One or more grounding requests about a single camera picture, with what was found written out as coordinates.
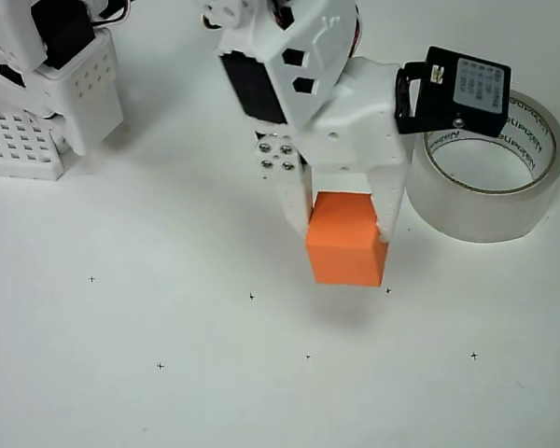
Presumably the orange cube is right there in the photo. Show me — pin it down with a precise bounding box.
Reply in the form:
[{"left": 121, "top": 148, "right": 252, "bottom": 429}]
[{"left": 304, "top": 190, "right": 389, "bottom": 288}]

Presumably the clear packing tape roll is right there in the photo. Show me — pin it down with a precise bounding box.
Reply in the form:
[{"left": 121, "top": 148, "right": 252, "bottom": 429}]
[{"left": 403, "top": 91, "right": 560, "bottom": 244}]

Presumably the red black white servo cable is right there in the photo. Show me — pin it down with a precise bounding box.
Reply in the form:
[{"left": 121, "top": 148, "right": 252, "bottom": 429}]
[{"left": 348, "top": 8, "right": 364, "bottom": 61}]

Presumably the black white arm cable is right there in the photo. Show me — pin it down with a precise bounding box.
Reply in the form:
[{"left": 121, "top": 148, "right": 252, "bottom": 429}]
[{"left": 91, "top": 0, "right": 133, "bottom": 25}]

